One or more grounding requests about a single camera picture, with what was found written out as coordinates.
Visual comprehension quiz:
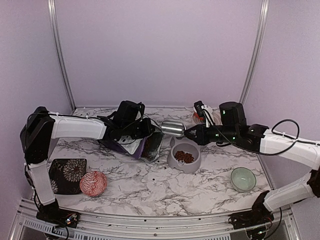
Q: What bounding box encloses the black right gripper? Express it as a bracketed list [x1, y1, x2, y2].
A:
[184, 123, 238, 147]

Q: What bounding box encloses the grey double pet bowl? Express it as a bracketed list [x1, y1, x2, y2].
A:
[167, 137, 202, 174]

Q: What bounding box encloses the aluminium corner post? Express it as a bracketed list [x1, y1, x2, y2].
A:
[47, 0, 76, 112]
[239, 0, 270, 106]

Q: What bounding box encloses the aluminium front frame rail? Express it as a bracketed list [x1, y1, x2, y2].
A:
[8, 198, 301, 240]

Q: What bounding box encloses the brown kibble in front bowl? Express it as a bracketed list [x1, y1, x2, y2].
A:
[174, 150, 195, 164]

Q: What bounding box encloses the black floral square plate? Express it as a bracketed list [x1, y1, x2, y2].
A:
[48, 158, 87, 195]

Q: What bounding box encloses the brown kibble inside bag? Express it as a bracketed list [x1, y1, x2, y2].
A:
[141, 138, 151, 158]

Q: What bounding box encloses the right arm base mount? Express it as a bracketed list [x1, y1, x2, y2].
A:
[228, 190, 274, 230]

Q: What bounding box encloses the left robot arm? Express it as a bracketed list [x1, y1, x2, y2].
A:
[20, 100, 158, 223]

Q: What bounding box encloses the aluminium right corner post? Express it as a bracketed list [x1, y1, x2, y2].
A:
[239, 0, 270, 106]

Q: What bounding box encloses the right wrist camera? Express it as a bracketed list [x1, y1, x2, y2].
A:
[193, 100, 216, 128]

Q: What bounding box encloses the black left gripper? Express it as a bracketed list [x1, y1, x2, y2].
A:
[123, 117, 156, 139]

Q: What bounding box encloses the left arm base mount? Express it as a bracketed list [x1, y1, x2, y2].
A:
[36, 200, 80, 228]

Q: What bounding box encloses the silver metal scoop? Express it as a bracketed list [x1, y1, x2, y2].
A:
[160, 120, 186, 138]

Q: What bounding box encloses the orange white ceramic bowl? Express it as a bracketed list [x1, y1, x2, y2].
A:
[192, 110, 200, 119]

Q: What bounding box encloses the pale green glass bowl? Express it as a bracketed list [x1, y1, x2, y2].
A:
[230, 167, 257, 193]

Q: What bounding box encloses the red patterned ceramic bowl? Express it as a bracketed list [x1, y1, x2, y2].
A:
[79, 171, 108, 197]

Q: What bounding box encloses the spiral pattern ceramic plate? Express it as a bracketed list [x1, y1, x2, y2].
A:
[192, 112, 222, 125]

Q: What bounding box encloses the purple puppy food bag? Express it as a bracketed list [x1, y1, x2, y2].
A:
[98, 123, 164, 163]

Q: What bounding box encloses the aluminium left corner post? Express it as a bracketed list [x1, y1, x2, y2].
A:
[47, 0, 76, 112]

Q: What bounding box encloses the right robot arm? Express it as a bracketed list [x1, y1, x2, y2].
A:
[184, 101, 320, 224]

